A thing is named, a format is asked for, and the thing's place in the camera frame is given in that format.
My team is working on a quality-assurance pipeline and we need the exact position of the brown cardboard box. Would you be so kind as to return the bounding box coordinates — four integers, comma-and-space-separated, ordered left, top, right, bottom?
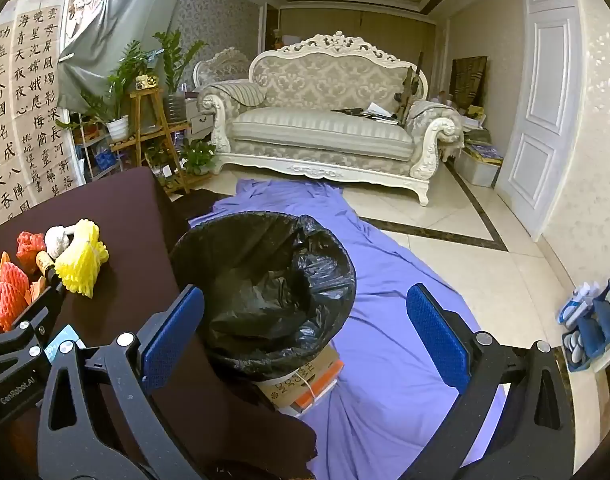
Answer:
259, 345, 338, 406

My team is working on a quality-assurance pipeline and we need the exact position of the metal shelf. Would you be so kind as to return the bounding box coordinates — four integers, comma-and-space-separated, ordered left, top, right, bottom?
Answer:
70, 110, 121, 181

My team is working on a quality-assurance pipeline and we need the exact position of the fern in white pot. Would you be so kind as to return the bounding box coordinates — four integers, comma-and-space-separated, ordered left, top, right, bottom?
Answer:
80, 40, 158, 142

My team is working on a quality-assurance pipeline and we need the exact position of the dark folded fabric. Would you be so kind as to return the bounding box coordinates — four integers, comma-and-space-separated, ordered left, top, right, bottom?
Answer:
451, 56, 488, 111

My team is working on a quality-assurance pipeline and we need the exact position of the blue yellow patterned bag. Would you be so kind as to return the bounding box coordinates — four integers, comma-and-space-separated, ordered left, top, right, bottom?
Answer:
462, 142, 504, 167

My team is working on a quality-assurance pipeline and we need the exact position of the light blue strip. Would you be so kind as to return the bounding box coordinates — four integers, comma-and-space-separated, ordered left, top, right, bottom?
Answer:
49, 324, 82, 361

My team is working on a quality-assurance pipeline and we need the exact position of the calligraphy paper hanging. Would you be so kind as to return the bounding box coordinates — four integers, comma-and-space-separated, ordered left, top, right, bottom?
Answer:
0, 0, 81, 228

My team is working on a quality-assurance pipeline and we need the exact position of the red plastic bag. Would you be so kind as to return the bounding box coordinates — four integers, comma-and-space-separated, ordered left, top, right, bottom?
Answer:
0, 277, 33, 333
16, 231, 48, 276

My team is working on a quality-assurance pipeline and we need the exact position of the orange book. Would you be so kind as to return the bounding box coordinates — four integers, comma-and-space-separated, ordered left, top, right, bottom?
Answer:
297, 359, 347, 403

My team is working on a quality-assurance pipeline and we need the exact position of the wooden plant stand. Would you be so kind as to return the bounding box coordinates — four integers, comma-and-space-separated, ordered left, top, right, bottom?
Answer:
109, 87, 211, 196

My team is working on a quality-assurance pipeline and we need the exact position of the white drawer cabinet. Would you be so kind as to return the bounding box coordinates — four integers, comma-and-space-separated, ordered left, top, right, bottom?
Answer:
185, 97, 216, 136

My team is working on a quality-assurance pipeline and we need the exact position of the gold bottle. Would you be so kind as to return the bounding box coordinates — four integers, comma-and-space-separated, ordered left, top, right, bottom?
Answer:
35, 251, 61, 283

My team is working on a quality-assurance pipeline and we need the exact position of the purple sheet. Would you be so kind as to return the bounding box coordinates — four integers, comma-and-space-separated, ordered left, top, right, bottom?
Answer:
187, 178, 508, 480

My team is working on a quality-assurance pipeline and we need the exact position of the white storage box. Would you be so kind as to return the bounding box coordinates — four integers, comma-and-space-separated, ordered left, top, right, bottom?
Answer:
455, 147, 500, 188

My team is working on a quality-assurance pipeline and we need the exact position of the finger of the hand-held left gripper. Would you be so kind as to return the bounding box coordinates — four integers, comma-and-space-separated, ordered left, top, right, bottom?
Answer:
0, 285, 66, 361

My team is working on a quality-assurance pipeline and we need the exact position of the trash bin with black bag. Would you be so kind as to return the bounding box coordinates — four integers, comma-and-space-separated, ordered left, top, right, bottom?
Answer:
169, 211, 357, 376

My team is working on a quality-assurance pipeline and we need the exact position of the ornate white sofa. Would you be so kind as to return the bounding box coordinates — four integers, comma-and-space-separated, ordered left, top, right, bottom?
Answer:
197, 31, 464, 207

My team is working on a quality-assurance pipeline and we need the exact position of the small green floor plant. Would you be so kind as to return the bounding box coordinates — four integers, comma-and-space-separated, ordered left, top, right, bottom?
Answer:
177, 137, 217, 177

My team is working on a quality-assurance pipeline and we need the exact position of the toy rifle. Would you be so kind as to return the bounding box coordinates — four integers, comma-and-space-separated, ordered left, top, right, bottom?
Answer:
394, 52, 426, 123

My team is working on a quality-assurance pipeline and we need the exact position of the ornate white armchair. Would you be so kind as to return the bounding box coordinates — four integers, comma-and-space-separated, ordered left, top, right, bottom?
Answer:
192, 46, 253, 96

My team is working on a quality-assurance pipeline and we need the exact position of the tall plant in grey pot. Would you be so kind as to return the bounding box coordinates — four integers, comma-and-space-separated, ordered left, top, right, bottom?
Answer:
152, 29, 206, 123

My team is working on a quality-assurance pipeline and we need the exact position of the yellow foam net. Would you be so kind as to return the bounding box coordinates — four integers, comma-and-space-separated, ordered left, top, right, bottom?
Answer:
54, 218, 110, 300

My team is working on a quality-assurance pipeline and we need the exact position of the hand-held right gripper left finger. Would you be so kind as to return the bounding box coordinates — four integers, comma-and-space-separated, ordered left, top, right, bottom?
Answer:
38, 285, 206, 480

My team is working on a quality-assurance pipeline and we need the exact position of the white door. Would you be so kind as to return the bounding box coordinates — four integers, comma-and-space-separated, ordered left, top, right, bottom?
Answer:
495, 0, 583, 241

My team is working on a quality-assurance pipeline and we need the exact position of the orange paper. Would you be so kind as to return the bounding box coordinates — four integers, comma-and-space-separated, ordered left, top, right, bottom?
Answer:
0, 249, 17, 286

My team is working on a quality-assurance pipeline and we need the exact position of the blue shoe rack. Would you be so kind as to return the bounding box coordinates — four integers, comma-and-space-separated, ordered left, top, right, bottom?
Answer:
557, 265, 610, 373

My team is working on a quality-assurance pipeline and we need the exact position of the dark book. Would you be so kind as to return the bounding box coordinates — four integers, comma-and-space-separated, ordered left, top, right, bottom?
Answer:
331, 107, 401, 126

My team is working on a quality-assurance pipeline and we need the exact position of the grey curtain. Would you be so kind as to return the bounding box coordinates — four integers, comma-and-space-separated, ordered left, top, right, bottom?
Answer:
58, 0, 191, 113

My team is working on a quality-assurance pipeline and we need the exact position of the white tissue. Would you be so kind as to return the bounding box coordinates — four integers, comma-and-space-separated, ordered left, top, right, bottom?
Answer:
44, 224, 81, 261

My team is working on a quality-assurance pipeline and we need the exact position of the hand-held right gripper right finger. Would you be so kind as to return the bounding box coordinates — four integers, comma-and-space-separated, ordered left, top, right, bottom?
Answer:
406, 282, 576, 480

